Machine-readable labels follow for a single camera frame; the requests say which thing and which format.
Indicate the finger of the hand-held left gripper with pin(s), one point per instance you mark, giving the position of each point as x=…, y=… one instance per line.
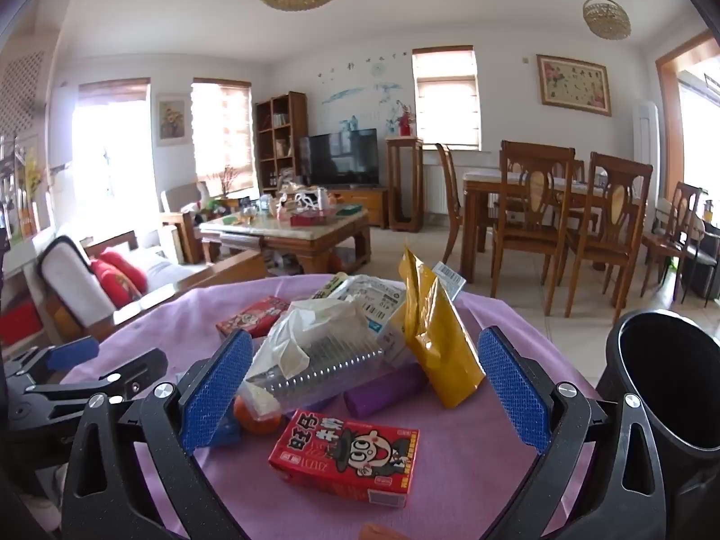
x=73, y=353
x=126, y=374

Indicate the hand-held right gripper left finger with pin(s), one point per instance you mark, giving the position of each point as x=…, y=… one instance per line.
x=216, y=391

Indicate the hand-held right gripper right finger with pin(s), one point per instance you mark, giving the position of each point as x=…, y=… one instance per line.
x=514, y=391

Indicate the small orange round container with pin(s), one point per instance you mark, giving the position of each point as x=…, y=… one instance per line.
x=259, y=419

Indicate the gold foil packet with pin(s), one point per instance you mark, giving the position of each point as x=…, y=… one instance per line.
x=444, y=349

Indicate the red milk carton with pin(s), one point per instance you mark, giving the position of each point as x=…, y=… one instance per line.
x=253, y=315
x=337, y=455

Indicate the white plastic bag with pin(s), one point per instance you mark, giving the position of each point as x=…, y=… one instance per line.
x=315, y=326

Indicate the white barcode labelled packet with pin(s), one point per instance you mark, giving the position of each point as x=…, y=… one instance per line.
x=450, y=278

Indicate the purple tube with white cap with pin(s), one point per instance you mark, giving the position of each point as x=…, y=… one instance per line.
x=382, y=394

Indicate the beige packet with green print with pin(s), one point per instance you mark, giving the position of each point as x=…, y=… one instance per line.
x=332, y=289

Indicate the black trash bin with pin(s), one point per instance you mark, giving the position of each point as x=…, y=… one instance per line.
x=675, y=382

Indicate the white labelled shipping bag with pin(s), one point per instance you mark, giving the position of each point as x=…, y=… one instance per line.
x=371, y=304

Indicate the person's right hand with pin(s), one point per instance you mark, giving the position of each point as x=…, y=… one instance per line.
x=382, y=533

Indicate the red box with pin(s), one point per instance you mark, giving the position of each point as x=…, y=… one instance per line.
x=19, y=323

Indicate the white sofa cushion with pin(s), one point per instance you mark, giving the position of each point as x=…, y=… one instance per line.
x=64, y=275

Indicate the red cushion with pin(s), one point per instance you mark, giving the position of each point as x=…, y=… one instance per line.
x=118, y=278

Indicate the purple cloth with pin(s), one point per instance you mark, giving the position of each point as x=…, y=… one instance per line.
x=455, y=461

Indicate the wooden sofa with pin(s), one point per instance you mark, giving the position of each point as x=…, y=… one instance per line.
x=169, y=275

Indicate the wooden dining chair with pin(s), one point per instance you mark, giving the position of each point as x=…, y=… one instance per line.
x=447, y=180
x=613, y=247
x=534, y=236
x=683, y=208

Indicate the wooden coffee table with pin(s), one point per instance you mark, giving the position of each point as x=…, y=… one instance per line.
x=304, y=236

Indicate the wooden armchair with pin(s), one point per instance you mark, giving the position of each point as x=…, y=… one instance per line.
x=180, y=202

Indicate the yellow flowers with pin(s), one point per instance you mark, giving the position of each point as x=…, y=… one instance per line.
x=31, y=174

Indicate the window with blind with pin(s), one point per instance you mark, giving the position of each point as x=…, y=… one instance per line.
x=447, y=101
x=222, y=135
x=112, y=152

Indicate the wooden dining table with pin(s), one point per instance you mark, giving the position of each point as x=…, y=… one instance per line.
x=478, y=185

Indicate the white decorative ornament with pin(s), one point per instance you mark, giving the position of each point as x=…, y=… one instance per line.
x=306, y=201

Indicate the black low cabinet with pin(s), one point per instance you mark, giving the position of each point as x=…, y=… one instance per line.
x=703, y=278

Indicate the green box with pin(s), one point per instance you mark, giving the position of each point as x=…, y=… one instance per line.
x=347, y=211

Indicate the wooden television cabinet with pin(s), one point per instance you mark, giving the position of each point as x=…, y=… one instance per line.
x=365, y=202

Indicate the small framed flower painting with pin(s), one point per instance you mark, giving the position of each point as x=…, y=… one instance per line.
x=170, y=120

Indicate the wooden bookshelf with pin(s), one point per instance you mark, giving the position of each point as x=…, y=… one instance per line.
x=281, y=140

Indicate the white lattice panel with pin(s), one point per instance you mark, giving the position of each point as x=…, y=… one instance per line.
x=22, y=95

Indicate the flat screen television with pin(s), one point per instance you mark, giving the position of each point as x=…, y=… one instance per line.
x=337, y=157

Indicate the tall wooden plant stand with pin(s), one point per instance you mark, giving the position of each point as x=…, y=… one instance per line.
x=405, y=146

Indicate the white standing air conditioner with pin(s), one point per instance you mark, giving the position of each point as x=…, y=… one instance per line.
x=646, y=140

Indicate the red flower vase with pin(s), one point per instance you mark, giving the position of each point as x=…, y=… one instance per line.
x=404, y=124

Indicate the framed floral picture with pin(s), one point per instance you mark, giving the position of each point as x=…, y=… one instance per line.
x=574, y=85

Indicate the small pendant ceiling lamp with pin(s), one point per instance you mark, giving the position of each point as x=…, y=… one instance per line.
x=606, y=17

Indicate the white wall radiator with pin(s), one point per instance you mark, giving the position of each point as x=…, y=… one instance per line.
x=436, y=185

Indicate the wooden door frame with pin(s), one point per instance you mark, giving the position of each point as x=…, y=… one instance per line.
x=666, y=124

